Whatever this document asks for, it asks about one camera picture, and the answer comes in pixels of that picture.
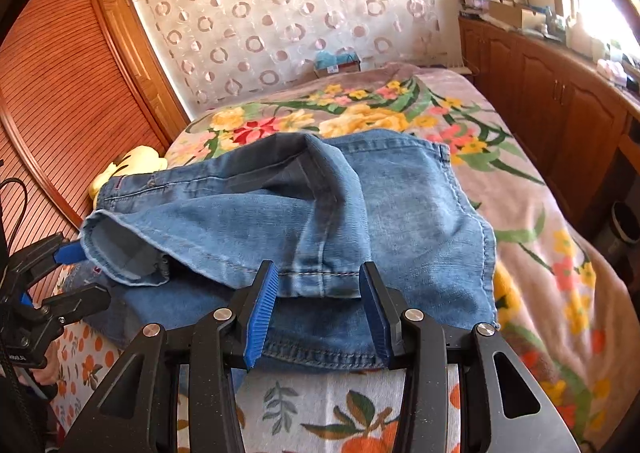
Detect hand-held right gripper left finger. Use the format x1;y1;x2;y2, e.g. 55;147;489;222
62;260;278;453

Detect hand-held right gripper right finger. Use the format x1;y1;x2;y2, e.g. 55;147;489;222
359;261;581;453

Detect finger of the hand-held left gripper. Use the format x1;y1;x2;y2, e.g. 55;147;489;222
22;282;112;334
7;232;83;279

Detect blue denim pants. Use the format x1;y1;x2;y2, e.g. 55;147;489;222
80;129;497;374

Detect orange fruit print bed sheet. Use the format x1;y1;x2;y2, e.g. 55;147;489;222
47;318;463;453

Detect yellow plush toy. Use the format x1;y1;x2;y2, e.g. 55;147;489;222
89;146;168;199

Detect wooden slatted wardrobe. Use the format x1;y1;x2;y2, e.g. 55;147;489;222
0;0;191;294

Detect floral pink blanket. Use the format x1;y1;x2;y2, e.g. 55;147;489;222
165;62;636;453

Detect small cardboard box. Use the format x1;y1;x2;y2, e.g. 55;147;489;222
314;60;362;79

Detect black trash bin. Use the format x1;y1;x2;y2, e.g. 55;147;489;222
606;202;640;254

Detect light blue plastic bag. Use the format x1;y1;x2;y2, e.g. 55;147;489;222
315;49;357;68

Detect long wooden cabinet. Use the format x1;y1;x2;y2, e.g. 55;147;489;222
457;16;640;244

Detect circle pattern sheer curtain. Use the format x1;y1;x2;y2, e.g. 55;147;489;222
132;0;443;109

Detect stack of papers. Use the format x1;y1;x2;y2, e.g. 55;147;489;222
454;0;506;19

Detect open cardboard box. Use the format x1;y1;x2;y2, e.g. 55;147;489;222
487;0;546;31

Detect beige jug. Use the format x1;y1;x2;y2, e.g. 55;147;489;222
567;13;593;54

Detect black cable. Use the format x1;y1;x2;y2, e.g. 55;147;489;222
0;177;28;246

